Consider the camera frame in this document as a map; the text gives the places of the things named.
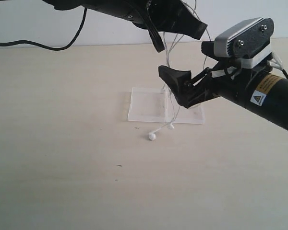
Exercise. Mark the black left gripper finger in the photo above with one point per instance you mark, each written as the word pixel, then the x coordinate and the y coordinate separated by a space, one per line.
pixel 155 37
pixel 182 21

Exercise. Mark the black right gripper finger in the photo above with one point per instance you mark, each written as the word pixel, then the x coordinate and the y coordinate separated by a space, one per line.
pixel 207 48
pixel 181 84

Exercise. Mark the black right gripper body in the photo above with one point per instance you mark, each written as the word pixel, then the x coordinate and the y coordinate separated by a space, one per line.
pixel 223 80

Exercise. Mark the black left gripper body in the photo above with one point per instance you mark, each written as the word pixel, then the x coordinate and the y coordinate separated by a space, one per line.
pixel 164 14

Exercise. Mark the white wired earphones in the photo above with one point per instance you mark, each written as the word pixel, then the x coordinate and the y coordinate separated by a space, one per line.
pixel 169 49

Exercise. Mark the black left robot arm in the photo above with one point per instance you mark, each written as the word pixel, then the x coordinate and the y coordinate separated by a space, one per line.
pixel 122 9

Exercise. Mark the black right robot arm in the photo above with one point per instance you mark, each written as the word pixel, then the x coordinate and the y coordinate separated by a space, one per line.
pixel 262 89

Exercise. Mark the clear plastic hinged case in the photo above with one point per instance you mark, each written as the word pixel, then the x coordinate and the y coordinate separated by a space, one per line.
pixel 159 106

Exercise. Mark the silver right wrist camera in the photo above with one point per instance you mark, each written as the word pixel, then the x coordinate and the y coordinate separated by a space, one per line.
pixel 247 43

